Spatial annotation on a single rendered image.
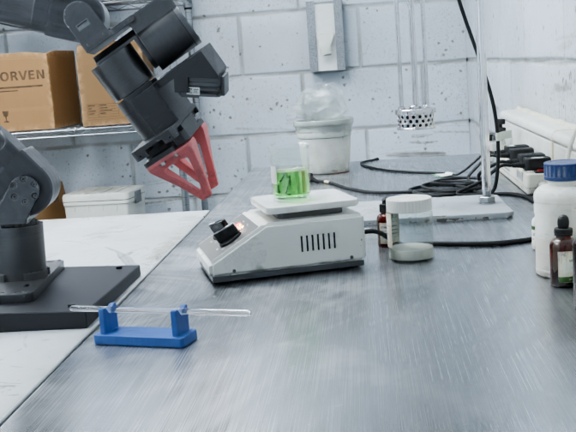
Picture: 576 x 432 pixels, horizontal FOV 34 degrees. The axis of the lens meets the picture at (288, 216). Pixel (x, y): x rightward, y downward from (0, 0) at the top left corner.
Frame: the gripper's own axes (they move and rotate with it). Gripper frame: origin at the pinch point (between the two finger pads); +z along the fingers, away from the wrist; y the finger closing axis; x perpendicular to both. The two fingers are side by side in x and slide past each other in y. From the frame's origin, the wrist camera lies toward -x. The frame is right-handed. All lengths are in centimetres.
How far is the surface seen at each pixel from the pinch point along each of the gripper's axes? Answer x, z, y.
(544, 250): -31.4, 25.7, -5.3
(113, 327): 5.3, 2.1, -26.8
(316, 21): 33, 14, 237
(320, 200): -9.5, 9.9, 4.4
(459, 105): 7, 69, 241
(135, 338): 2.4, 3.4, -29.4
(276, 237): -4.1, 9.7, -1.5
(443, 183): -10, 37, 69
